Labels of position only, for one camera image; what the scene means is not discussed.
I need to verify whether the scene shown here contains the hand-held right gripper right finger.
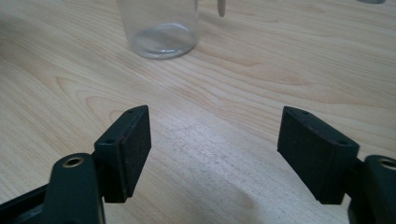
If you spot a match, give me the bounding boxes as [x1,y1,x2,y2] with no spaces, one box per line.
[276,105,361,205]

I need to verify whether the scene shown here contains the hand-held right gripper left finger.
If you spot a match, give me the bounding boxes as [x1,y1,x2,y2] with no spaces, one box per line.
[92,105,152,203]

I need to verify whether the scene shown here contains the clear pitcher with beige lid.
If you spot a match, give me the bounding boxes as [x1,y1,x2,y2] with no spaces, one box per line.
[116,0,227,60]

